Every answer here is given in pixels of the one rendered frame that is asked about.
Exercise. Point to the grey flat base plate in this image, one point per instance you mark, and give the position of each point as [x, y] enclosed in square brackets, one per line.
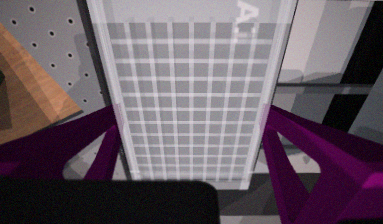
[51, 31]

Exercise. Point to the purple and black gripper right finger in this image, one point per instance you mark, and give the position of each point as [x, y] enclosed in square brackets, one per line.
[350, 186]

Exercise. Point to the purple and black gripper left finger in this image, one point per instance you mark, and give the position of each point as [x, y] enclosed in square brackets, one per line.
[44, 154]

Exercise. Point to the black plate washer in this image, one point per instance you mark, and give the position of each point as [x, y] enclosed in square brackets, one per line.
[333, 58]

